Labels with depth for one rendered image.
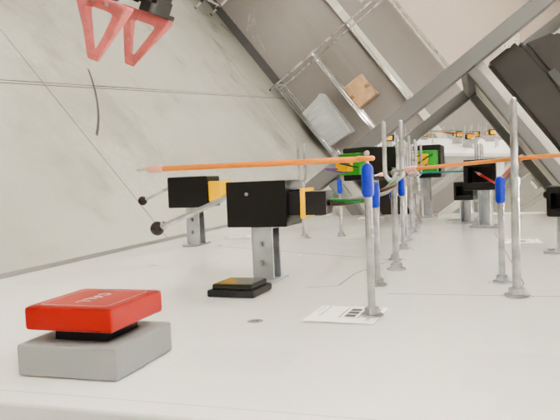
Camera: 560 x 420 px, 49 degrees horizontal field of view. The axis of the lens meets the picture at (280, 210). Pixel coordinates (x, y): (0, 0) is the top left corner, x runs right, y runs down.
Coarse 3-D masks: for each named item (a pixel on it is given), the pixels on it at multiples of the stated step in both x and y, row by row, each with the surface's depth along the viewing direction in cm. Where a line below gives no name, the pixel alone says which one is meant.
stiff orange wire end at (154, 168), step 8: (280, 160) 42; (288, 160) 41; (296, 160) 41; (304, 160) 41; (312, 160) 41; (320, 160) 41; (328, 160) 40; (336, 160) 40; (344, 160) 40; (352, 160) 40; (360, 160) 39; (368, 160) 39; (144, 168) 45; (152, 168) 44; (160, 168) 44; (168, 168) 44; (176, 168) 44; (184, 168) 44; (192, 168) 43; (200, 168) 43; (208, 168) 43; (216, 168) 43
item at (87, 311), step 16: (32, 304) 31; (48, 304) 31; (64, 304) 31; (80, 304) 30; (96, 304) 30; (112, 304) 30; (128, 304) 31; (144, 304) 32; (160, 304) 34; (32, 320) 30; (48, 320) 30; (64, 320) 30; (80, 320) 30; (96, 320) 29; (112, 320) 29; (128, 320) 31; (64, 336) 31; (80, 336) 31; (96, 336) 31; (112, 336) 31
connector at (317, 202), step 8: (288, 192) 53; (296, 192) 53; (312, 192) 53; (320, 192) 52; (328, 192) 53; (288, 200) 53; (296, 200) 53; (312, 200) 53; (320, 200) 52; (328, 200) 53; (288, 208) 53; (296, 208) 53; (312, 208) 53; (320, 208) 53; (328, 208) 53
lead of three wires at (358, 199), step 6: (396, 174) 58; (396, 180) 56; (390, 186) 55; (384, 192) 54; (330, 198) 54; (336, 198) 53; (342, 198) 54; (348, 198) 53; (354, 198) 53; (360, 198) 53; (336, 204) 53; (342, 204) 53; (348, 204) 53
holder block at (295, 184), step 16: (240, 192) 54; (256, 192) 54; (272, 192) 53; (240, 208) 54; (256, 208) 54; (272, 208) 53; (240, 224) 54; (256, 224) 54; (272, 224) 53; (288, 224) 53
